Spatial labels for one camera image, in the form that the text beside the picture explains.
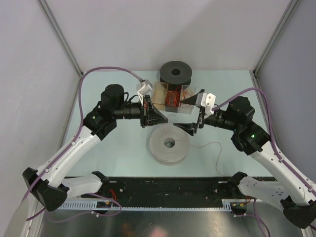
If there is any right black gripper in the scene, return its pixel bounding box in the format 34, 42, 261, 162
173, 92, 239, 136

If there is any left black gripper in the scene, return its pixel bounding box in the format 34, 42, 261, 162
113, 94, 168, 128

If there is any white spool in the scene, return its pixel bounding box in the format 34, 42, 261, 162
149, 123, 191, 165

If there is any pink thin wire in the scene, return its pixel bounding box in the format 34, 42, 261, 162
161, 113, 224, 177

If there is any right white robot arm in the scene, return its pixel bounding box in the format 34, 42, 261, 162
175, 88, 316, 229

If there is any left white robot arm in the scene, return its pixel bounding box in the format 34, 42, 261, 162
22, 81, 168, 212

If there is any dark middle box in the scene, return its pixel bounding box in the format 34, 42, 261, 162
165, 83, 182, 113

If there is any clear plastic box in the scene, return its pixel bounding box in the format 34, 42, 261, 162
178, 84, 197, 115

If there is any amber plastic box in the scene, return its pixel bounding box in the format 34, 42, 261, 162
151, 81, 168, 111

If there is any black spool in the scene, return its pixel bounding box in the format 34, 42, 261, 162
159, 61, 193, 85

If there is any orange wire bundle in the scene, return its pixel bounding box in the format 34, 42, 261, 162
181, 90, 196, 108

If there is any red wire bundle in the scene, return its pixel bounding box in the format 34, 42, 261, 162
164, 90, 182, 108

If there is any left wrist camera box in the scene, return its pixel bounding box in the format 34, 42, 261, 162
136, 80, 153, 105

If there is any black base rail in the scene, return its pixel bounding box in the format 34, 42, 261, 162
66, 175, 250, 208

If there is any white slotted cable duct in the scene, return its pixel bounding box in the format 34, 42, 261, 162
59, 198, 234, 212

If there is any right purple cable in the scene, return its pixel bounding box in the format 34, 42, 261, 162
212, 87, 316, 237

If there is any right aluminium frame post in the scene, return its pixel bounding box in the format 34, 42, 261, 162
252, 0, 302, 75

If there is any aluminium frame post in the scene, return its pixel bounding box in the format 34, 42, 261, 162
37, 0, 83, 76
252, 0, 302, 75

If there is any left aluminium frame post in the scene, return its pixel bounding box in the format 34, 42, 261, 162
37, 0, 83, 76

